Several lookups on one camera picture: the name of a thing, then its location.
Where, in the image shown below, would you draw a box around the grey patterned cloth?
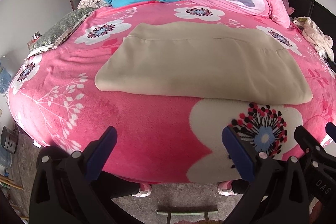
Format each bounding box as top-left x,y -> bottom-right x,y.
26,7 -> 96,58

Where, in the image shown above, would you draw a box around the person's right pink shoe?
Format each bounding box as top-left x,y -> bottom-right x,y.
217,180 -> 237,196

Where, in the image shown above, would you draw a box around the black bucket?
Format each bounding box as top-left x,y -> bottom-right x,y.
1,126 -> 19,153

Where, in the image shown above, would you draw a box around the blue cloth bag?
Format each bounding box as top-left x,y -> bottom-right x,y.
0,56 -> 12,94

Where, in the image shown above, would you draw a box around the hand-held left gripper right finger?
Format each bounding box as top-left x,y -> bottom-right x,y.
222,126 -> 311,224

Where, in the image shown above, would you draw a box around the beige zip jacket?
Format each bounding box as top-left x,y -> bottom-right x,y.
94,21 -> 314,105

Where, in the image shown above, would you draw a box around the person's pink shoe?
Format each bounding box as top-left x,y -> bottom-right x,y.
131,183 -> 153,197
217,180 -> 237,196

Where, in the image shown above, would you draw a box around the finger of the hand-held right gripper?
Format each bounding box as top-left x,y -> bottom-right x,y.
294,125 -> 336,177
325,122 -> 336,143

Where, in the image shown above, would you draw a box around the pink green fuzzy rug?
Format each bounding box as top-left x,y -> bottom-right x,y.
178,219 -> 210,224

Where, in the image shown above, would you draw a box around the black headboard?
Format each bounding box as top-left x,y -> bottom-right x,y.
283,0 -> 336,38

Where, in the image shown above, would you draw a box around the pink floral blanket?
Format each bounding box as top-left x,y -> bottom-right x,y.
7,0 -> 336,185

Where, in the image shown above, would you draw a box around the white fluffy cloth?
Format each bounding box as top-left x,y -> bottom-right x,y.
293,16 -> 334,59

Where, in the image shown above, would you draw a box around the person's left leg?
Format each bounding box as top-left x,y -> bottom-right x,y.
104,172 -> 142,198

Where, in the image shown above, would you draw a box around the grey metal frame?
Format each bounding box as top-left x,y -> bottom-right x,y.
157,210 -> 218,222

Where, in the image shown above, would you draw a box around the wooden sticks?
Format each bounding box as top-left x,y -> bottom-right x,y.
0,174 -> 24,190

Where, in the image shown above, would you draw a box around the person's left pink shoe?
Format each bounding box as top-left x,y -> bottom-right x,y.
131,183 -> 153,197

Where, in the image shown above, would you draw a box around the floral cloth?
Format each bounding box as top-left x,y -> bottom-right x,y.
77,0 -> 111,10

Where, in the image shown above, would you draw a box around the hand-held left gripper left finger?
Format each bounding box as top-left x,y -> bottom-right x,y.
29,126 -> 118,224

